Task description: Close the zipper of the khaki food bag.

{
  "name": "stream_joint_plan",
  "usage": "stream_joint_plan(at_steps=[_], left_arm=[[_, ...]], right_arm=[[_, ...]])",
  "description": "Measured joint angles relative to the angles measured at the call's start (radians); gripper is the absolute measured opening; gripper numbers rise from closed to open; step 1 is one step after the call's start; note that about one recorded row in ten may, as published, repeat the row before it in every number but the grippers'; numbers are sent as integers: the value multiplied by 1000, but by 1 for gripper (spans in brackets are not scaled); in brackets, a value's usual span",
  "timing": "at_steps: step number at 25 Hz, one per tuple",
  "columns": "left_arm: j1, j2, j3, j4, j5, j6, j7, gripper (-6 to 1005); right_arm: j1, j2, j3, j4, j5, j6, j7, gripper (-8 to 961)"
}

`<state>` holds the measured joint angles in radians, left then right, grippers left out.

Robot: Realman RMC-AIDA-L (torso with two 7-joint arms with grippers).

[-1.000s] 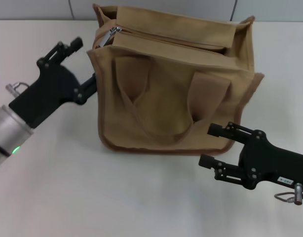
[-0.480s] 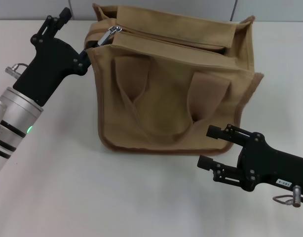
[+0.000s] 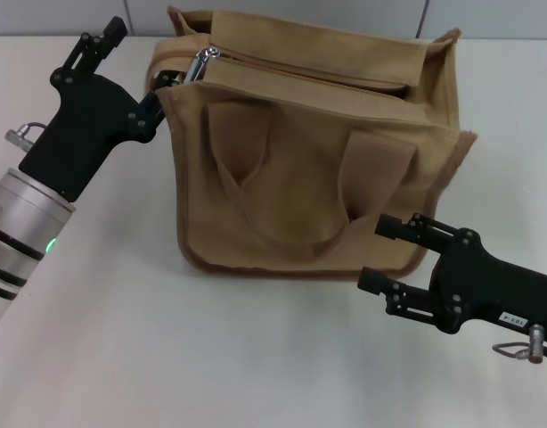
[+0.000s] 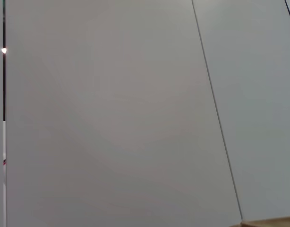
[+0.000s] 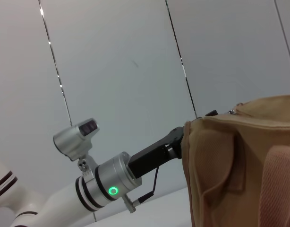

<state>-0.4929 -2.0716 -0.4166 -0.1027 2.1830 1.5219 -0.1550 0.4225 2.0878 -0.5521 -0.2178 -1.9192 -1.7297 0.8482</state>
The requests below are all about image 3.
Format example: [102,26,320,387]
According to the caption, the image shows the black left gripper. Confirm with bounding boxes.
[17,15,184,201]

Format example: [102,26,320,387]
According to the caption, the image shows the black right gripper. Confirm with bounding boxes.
[356,212,547,345]

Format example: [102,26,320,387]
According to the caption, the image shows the khaki canvas food bag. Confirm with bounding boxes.
[144,4,478,280]

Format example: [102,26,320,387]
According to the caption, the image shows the left gripper cable with connector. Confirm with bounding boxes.
[4,122,45,152]

